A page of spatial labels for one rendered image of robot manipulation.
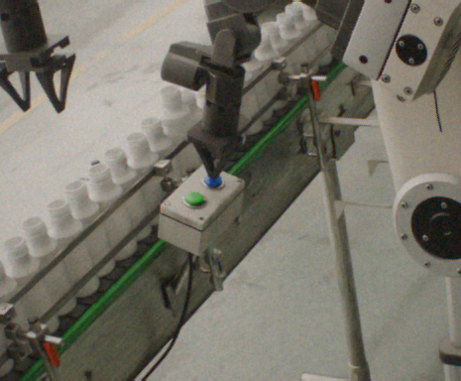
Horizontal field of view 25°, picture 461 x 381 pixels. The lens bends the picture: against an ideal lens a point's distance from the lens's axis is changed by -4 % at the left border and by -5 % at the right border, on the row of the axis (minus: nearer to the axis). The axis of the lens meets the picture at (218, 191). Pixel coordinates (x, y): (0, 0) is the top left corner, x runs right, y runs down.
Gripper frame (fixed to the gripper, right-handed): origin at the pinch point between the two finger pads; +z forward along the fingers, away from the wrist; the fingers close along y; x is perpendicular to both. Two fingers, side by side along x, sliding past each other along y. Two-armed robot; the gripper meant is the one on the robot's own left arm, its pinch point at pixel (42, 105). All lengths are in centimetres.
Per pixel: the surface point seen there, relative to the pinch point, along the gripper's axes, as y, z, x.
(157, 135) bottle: -13.5, 25.4, 40.1
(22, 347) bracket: -9.0, 35.4, -9.8
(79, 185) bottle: -15.3, 24.2, 19.5
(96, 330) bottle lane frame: -9.1, 43.7, 7.0
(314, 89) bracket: -3, 34, 80
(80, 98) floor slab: -247, 139, 283
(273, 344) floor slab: -55, 139, 123
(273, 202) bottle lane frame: -9, 53, 66
